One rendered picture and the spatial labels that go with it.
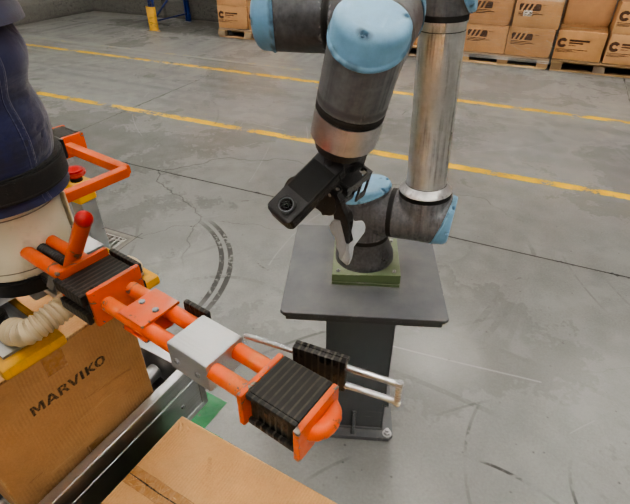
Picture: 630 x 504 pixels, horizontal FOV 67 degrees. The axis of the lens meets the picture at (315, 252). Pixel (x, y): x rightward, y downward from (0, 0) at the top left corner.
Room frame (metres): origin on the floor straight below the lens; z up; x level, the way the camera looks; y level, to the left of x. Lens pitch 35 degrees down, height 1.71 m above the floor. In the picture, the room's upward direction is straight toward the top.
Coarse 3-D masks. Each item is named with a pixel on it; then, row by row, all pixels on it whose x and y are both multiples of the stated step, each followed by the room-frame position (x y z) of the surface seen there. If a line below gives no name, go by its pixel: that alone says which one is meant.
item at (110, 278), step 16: (96, 256) 0.57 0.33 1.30; (112, 256) 0.58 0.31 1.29; (128, 256) 0.57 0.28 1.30; (64, 272) 0.53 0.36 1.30; (80, 272) 0.54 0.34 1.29; (96, 272) 0.54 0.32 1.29; (112, 272) 0.54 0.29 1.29; (128, 272) 0.53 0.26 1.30; (64, 288) 0.50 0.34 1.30; (80, 288) 0.51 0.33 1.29; (96, 288) 0.49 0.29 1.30; (112, 288) 0.51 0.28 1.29; (64, 304) 0.51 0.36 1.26; (80, 304) 0.48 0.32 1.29; (96, 304) 0.48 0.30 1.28; (128, 304) 0.52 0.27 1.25; (96, 320) 0.48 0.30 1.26
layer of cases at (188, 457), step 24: (168, 432) 0.79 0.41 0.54; (192, 432) 0.79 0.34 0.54; (144, 456) 0.72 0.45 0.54; (168, 456) 0.72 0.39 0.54; (192, 456) 0.72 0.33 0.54; (216, 456) 0.72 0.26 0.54; (240, 456) 0.72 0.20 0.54; (144, 480) 0.65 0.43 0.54; (168, 480) 0.65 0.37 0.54; (192, 480) 0.65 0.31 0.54; (216, 480) 0.65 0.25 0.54; (240, 480) 0.65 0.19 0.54; (264, 480) 0.65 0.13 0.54; (288, 480) 0.65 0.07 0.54
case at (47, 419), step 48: (96, 336) 0.80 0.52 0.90; (0, 384) 0.63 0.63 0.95; (48, 384) 0.69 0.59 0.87; (96, 384) 0.77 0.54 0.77; (144, 384) 0.87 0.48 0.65; (0, 432) 0.59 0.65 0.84; (48, 432) 0.65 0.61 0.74; (96, 432) 0.73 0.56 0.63; (0, 480) 0.55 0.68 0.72; (48, 480) 0.61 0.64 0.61
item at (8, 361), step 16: (16, 304) 0.62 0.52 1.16; (0, 320) 0.56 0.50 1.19; (48, 336) 0.54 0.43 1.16; (64, 336) 0.55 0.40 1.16; (0, 352) 0.50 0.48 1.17; (16, 352) 0.51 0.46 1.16; (32, 352) 0.51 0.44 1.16; (48, 352) 0.52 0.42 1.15; (0, 368) 0.48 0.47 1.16; (16, 368) 0.48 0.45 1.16
